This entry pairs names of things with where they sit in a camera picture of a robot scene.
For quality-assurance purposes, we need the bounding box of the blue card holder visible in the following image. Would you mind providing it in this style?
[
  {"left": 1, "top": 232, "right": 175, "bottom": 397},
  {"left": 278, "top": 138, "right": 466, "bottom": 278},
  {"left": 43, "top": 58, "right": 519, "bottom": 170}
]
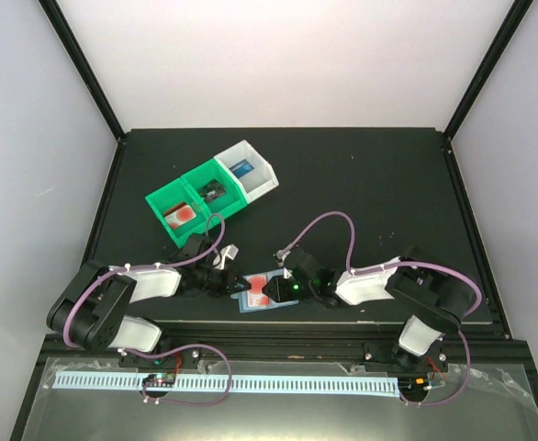
[{"left": 230, "top": 269, "right": 299, "bottom": 313}]

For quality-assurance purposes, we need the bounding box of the white red-dot card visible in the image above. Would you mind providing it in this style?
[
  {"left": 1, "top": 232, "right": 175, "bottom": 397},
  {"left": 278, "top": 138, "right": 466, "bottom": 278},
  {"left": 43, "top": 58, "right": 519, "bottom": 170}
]
[
  {"left": 163, "top": 201, "right": 196, "bottom": 230},
  {"left": 245, "top": 275, "right": 270, "bottom": 308}
]

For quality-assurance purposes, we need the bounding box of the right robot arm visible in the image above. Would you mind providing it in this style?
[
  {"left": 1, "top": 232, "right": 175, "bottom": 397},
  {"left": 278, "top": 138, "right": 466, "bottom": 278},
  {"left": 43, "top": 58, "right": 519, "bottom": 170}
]
[{"left": 262, "top": 246, "right": 483, "bottom": 372}]

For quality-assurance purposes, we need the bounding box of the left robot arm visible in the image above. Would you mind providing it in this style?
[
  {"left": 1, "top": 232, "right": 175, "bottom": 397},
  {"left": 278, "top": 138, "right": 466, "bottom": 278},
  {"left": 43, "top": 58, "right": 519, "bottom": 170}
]
[{"left": 46, "top": 234, "right": 251, "bottom": 367}]

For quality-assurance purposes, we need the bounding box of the blue card in bin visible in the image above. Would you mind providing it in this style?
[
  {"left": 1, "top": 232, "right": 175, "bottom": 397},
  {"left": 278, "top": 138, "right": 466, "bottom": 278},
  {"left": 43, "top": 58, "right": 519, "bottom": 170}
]
[{"left": 229, "top": 159, "right": 254, "bottom": 178}]

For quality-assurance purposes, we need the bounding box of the green end plastic bin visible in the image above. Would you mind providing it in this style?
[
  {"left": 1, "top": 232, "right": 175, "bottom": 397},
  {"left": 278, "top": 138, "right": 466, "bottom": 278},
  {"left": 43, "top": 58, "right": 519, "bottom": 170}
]
[{"left": 145, "top": 177, "right": 211, "bottom": 247}]

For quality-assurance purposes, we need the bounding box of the green middle plastic bin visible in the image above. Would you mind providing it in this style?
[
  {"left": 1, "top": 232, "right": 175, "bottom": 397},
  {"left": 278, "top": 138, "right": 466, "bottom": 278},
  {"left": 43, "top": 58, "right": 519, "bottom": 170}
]
[{"left": 181, "top": 159, "right": 247, "bottom": 221}]

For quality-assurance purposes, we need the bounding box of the white plastic bin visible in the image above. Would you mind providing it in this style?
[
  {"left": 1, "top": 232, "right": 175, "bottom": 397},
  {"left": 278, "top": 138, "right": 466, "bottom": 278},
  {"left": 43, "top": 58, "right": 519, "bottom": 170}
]
[{"left": 214, "top": 140, "right": 279, "bottom": 204}]

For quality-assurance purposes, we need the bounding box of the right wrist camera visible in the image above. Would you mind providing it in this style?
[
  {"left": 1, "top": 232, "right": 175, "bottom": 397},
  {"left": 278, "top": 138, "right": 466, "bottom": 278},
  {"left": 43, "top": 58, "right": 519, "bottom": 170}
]
[{"left": 275, "top": 245, "right": 297, "bottom": 279}]

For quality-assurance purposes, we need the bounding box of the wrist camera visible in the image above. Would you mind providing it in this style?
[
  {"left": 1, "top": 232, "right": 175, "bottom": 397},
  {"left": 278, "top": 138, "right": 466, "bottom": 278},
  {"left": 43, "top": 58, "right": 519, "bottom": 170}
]
[
  {"left": 213, "top": 244, "right": 239, "bottom": 270},
  {"left": 275, "top": 245, "right": 297, "bottom": 279}
]

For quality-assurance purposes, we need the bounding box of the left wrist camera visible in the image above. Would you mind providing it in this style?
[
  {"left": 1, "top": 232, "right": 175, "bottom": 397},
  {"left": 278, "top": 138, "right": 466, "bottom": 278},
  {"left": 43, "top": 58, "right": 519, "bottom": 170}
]
[{"left": 213, "top": 244, "right": 239, "bottom": 270}]

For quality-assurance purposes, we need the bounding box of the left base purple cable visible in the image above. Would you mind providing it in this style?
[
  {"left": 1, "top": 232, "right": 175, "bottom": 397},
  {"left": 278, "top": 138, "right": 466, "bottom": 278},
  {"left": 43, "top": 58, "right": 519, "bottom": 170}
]
[{"left": 126, "top": 344, "right": 232, "bottom": 408}]

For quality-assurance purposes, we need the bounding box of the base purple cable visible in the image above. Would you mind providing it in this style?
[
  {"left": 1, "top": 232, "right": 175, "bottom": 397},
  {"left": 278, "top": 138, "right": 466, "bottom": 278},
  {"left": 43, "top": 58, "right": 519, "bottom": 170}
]
[
  {"left": 399, "top": 328, "right": 473, "bottom": 409},
  {"left": 126, "top": 344, "right": 232, "bottom": 408}
]

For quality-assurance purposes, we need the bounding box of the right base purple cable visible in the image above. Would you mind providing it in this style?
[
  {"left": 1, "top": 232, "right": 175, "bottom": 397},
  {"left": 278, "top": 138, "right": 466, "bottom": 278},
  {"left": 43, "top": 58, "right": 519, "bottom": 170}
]
[{"left": 399, "top": 328, "right": 473, "bottom": 409}]

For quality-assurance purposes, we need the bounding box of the white slotted cable duct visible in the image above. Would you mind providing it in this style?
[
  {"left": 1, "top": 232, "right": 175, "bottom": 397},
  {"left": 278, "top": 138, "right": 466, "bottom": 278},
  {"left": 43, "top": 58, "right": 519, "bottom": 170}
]
[{"left": 52, "top": 371, "right": 400, "bottom": 398}]

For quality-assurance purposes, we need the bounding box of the black frame post left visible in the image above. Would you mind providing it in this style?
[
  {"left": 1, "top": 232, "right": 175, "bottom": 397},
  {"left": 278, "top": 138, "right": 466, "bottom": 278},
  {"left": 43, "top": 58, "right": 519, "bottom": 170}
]
[{"left": 39, "top": 0, "right": 126, "bottom": 141}]

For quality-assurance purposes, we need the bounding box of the black frame post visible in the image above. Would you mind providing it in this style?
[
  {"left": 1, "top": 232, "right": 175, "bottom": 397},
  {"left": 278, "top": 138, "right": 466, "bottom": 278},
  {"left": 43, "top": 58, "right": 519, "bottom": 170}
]
[
  {"left": 39, "top": 0, "right": 126, "bottom": 141},
  {"left": 443, "top": 0, "right": 533, "bottom": 141}
]

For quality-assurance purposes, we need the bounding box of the black frame post right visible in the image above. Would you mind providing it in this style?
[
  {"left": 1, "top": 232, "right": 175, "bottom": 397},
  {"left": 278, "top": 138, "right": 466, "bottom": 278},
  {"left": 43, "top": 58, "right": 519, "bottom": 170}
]
[{"left": 443, "top": 0, "right": 533, "bottom": 141}]

